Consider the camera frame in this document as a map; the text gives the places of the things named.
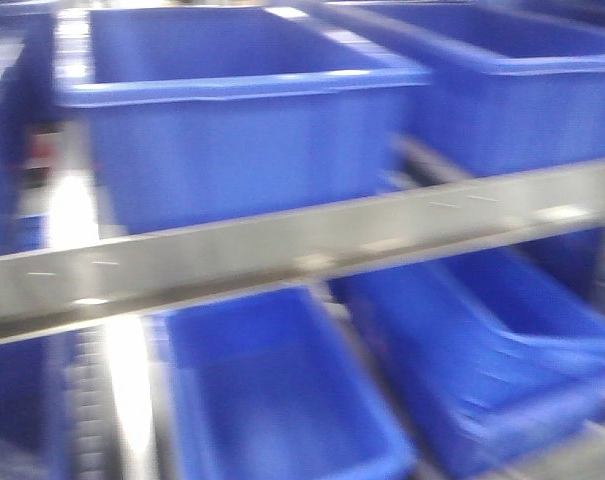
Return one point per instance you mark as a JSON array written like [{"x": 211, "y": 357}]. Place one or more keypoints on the stainless steel shelf rack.
[{"x": 107, "y": 410}]

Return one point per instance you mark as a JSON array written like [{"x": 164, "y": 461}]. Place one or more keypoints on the lower left blue bin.
[{"x": 264, "y": 387}]

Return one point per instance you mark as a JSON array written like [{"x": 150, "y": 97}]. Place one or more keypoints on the blue plastic bin left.
[{"x": 200, "y": 114}]

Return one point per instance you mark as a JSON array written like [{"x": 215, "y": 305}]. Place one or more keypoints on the blue plastic bin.
[
  {"x": 510, "y": 90},
  {"x": 200, "y": 114}
]

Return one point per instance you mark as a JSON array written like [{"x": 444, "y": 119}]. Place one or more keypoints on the lower right blue bin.
[{"x": 492, "y": 358}]

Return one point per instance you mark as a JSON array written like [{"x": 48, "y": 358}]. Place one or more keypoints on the blue plastic bin right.
[{"x": 510, "y": 90}]

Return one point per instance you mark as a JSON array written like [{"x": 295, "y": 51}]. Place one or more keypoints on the blue bin far left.
[{"x": 21, "y": 452}]

